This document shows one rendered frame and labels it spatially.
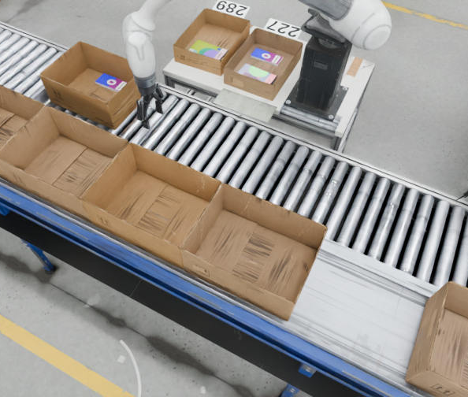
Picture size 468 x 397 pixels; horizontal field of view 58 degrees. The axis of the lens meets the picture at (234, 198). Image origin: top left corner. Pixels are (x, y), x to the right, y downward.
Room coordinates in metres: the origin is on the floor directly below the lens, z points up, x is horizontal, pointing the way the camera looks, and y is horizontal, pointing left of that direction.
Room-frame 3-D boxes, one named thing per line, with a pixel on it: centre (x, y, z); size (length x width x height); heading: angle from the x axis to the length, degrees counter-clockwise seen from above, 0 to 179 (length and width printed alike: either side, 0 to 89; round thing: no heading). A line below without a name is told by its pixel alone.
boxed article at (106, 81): (1.66, 0.64, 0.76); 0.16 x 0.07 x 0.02; 64
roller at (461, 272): (0.75, -0.92, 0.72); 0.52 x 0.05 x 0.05; 154
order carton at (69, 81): (1.57, 0.68, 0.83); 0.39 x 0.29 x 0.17; 64
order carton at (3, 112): (1.15, 0.99, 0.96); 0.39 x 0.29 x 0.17; 64
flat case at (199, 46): (1.90, 0.18, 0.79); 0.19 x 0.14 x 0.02; 64
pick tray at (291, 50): (1.82, -0.13, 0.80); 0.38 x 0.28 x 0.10; 155
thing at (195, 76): (1.86, -0.17, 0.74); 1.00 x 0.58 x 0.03; 66
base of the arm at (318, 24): (1.65, -0.39, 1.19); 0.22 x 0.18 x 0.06; 55
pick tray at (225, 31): (1.99, 0.15, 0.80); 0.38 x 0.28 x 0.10; 157
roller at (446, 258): (0.77, -0.86, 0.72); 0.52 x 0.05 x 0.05; 154
